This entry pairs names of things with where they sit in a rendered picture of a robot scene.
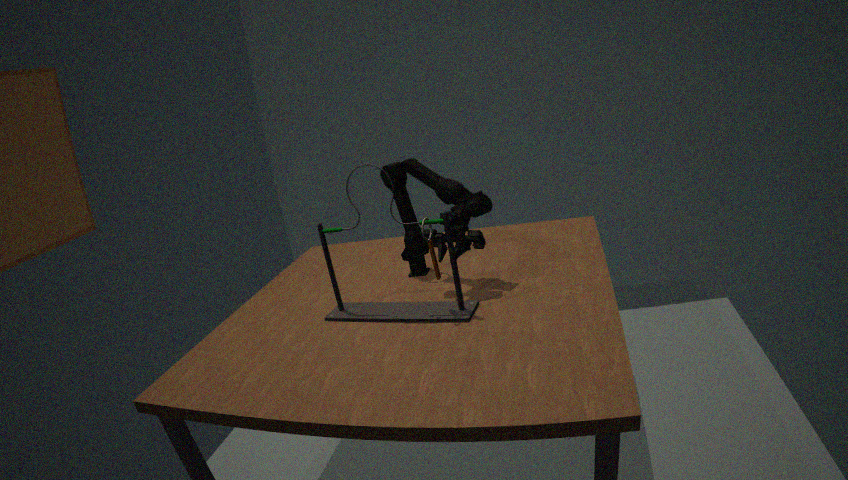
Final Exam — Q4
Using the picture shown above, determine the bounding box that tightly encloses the orange rectangular bar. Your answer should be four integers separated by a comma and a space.
421, 218, 441, 280

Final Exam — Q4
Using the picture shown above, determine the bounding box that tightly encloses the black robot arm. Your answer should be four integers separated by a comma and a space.
382, 158, 492, 277

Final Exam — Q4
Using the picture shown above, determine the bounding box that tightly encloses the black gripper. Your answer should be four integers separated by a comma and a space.
424, 217, 486, 262

